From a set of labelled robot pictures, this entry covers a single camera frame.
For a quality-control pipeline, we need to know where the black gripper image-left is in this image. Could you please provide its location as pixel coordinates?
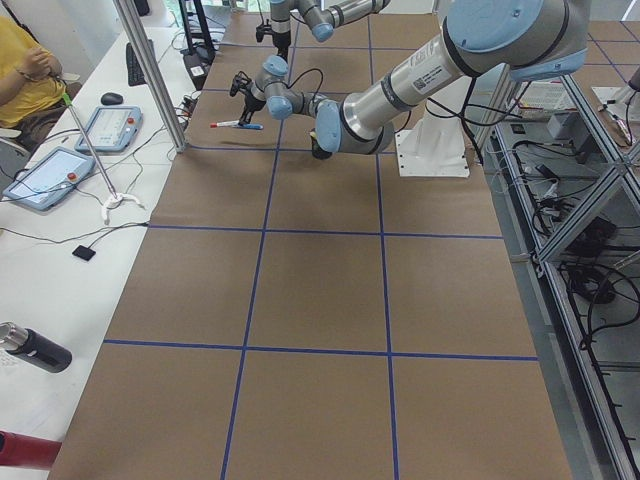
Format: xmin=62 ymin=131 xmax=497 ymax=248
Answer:
xmin=255 ymin=14 xmax=291 ymax=61

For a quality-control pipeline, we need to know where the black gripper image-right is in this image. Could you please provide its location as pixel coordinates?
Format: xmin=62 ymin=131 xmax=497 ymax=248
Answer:
xmin=229 ymin=71 xmax=265 ymax=126

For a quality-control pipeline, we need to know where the blue marker pen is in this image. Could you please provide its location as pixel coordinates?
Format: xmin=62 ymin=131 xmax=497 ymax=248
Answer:
xmin=234 ymin=123 xmax=264 ymax=131

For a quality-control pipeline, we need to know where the red capped white marker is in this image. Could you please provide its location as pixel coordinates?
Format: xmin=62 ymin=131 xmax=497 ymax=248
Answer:
xmin=209 ymin=120 xmax=242 ymax=129

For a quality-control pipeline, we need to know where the grey robot arm image-right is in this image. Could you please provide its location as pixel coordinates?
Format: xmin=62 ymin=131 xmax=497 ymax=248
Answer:
xmin=229 ymin=1 xmax=591 ymax=155

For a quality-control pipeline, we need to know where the black monitor stand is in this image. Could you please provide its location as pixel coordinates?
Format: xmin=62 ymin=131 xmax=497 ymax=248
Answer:
xmin=179 ymin=0 xmax=215 ymax=90

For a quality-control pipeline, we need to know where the black mesh pen cup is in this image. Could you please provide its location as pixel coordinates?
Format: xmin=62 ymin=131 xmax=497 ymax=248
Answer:
xmin=309 ymin=129 xmax=333 ymax=160

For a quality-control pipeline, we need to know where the black keyboard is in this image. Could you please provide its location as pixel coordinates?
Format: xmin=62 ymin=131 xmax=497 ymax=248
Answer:
xmin=125 ymin=42 xmax=146 ymax=87

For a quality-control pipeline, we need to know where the teach pendant tablet far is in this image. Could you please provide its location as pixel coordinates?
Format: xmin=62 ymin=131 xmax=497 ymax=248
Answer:
xmin=85 ymin=105 xmax=143 ymax=154

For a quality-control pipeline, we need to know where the teach pendant tablet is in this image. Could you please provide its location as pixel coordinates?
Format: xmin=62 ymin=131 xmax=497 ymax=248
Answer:
xmin=3 ymin=147 xmax=95 ymax=212
xmin=85 ymin=105 xmax=143 ymax=154

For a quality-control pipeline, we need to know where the black computer mouse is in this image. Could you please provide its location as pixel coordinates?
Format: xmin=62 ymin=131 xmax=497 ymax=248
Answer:
xmin=100 ymin=92 xmax=124 ymax=106

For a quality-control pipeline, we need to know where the metal rod white stand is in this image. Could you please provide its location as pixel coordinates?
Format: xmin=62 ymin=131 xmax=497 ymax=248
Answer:
xmin=62 ymin=93 xmax=145 ymax=225

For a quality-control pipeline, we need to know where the teach pendant tablet near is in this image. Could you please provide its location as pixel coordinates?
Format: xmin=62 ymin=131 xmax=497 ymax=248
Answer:
xmin=3 ymin=147 xmax=95 ymax=212

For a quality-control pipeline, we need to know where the small black square pad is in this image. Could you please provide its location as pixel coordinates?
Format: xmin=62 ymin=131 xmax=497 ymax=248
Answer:
xmin=72 ymin=245 xmax=96 ymax=262

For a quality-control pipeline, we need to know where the person in yellow shirt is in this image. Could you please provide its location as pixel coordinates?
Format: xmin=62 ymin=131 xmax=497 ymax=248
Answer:
xmin=1 ymin=17 xmax=82 ymax=152

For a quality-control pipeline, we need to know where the black insulated bottle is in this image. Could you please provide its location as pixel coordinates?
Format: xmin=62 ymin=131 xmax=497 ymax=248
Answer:
xmin=1 ymin=322 xmax=72 ymax=373

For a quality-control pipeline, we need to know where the red object at edge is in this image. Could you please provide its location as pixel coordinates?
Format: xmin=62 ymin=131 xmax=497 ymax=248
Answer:
xmin=1 ymin=431 xmax=62 ymax=470

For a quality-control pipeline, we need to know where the aluminium frame post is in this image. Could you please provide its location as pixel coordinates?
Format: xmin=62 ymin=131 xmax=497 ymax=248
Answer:
xmin=113 ymin=0 xmax=187 ymax=153

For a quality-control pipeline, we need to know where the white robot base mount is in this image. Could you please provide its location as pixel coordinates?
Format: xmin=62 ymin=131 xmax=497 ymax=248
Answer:
xmin=395 ymin=113 xmax=470 ymax=178

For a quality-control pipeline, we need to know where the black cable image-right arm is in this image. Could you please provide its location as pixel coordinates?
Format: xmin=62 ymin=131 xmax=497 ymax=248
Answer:
xmin=289 ymin=67 xmax=526 ymax=139

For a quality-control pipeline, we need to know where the aluminium frame rack right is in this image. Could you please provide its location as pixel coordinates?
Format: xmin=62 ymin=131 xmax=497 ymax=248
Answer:
xmin=485 ymin=65 xmax=639 ymax=479

